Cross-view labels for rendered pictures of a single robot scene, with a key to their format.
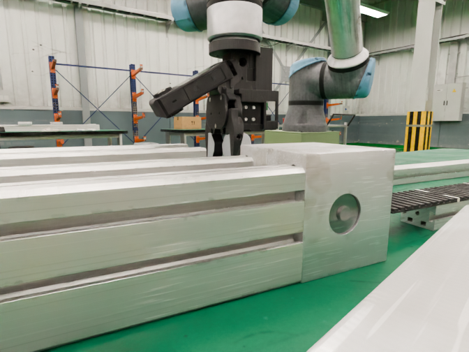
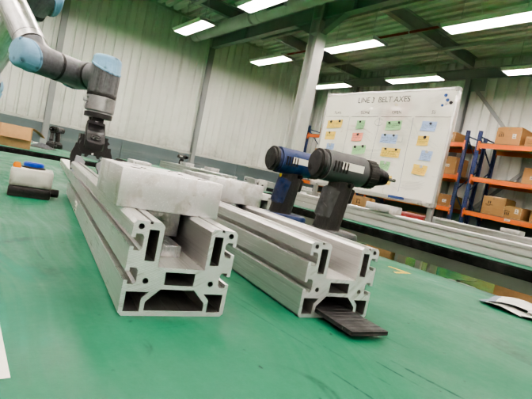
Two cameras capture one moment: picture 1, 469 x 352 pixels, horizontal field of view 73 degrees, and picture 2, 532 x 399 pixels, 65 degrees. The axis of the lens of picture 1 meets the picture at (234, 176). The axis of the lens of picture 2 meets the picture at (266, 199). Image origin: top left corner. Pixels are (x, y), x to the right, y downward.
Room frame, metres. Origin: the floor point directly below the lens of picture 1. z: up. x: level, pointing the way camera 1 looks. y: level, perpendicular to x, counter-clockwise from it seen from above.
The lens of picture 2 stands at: (0.04, 1.16, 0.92)
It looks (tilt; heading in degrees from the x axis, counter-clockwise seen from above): 3 degrees down; 266
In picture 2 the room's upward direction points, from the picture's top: 12 degrees clockwise
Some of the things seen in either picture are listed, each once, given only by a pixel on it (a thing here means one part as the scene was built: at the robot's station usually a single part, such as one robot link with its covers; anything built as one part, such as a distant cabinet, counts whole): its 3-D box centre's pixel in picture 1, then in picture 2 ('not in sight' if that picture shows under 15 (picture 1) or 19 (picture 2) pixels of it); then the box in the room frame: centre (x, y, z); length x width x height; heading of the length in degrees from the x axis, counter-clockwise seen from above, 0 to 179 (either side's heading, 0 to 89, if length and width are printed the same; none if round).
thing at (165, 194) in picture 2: not in sight; (152, 196); (0.15, 0.64, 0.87); 0.16 x 0.11 x 0.07; 116
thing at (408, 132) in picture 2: not in sight; (366, 191); (-1.15, -2.79, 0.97); 1.50 x 0.50 x 1.95; 124
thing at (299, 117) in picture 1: (305, 116); not in sight; (1.09, -0.24, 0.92); 0.15 x 0.15 x 0.10
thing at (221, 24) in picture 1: (233, 29); (98, 105); (0.46, 0.00, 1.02); 0.08 x 0.08 x 0.05
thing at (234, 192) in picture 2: not in sight; (218, 194); (0.08, 0.33, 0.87); 0.16 x 0.11 x 0.07; 116
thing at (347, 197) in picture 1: (301, 196); not in sight; (0.29, -0.06, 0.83); 0.12 x 0.09 x 0.10; 26
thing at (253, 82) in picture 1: (239, 90); (94, 135); (0.46, -0.01, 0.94); 0.09 x 0.08 x 0.12; 116
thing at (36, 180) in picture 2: not in sight; (36, 181); (0.49, 0.22, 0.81); 0.10 x 0.08 x 0.06; 26
